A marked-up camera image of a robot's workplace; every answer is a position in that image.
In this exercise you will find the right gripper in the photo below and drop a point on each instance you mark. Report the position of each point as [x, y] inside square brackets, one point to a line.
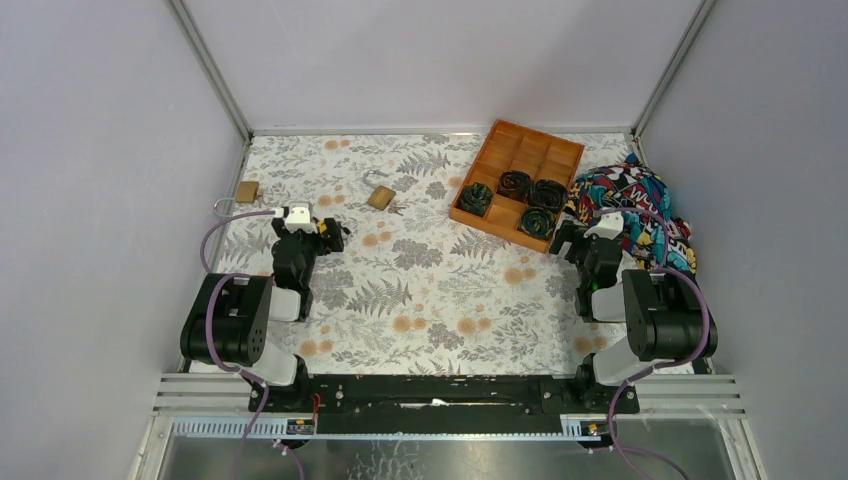
[569, 232]

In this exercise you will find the brass padlock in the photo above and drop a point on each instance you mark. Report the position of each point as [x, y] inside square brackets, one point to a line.
[381, 195]
[247, 192]

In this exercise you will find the floral table mat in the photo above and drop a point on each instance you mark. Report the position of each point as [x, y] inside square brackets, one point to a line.
[412, 294]

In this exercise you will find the rolled dark tie middle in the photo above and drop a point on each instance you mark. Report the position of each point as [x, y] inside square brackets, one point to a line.
[514, 184]

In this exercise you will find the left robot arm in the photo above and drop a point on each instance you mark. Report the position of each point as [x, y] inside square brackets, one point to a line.
[228, 323]

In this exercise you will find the rolled dark tie front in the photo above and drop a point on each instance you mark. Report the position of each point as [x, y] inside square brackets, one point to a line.
[537, 222]

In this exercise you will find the rolled dark tie left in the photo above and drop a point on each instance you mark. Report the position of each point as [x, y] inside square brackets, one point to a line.
[475, 199]

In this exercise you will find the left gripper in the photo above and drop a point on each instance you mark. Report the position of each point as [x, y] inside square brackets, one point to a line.
[328, 234]

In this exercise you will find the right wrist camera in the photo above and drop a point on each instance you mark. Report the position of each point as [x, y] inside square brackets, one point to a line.
[609, 226]

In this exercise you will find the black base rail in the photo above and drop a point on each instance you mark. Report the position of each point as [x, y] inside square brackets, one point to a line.
[426, 404]

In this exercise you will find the colourful patterned cloth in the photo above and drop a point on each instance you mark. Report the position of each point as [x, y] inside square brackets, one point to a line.
[653, 235]

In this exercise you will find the orange wooden compartment tray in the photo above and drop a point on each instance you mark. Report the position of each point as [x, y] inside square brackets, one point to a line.
[510, 146]

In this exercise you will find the rolled dark tie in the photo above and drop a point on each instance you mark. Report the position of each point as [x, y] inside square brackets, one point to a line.
[475, 199]
[547, 194]
[537, 222]
[514, 184]

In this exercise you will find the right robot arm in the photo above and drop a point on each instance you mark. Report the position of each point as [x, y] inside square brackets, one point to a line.
[665, 316]

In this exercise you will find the rolled dark tie right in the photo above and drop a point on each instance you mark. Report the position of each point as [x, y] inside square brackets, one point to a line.
[547, 194]

